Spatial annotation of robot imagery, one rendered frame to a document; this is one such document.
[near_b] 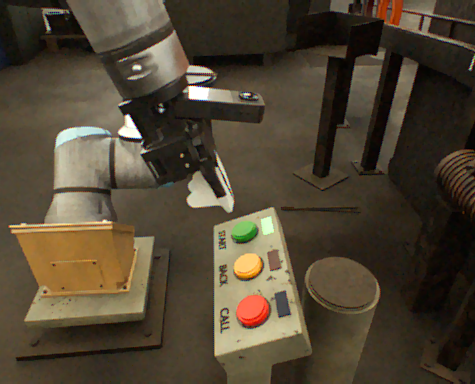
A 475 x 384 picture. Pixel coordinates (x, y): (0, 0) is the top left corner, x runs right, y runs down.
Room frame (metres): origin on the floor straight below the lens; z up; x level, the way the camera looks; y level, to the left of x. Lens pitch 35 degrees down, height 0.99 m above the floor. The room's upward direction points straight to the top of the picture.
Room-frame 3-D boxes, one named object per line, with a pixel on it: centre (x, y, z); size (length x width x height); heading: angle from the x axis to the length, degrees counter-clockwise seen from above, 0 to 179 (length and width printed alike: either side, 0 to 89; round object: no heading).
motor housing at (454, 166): (0.76, -0.59, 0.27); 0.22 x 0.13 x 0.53; 3
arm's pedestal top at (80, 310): (0.81, 0.44, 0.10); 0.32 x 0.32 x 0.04; 5
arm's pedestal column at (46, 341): (0.81, 0.44, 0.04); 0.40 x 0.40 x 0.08; 5
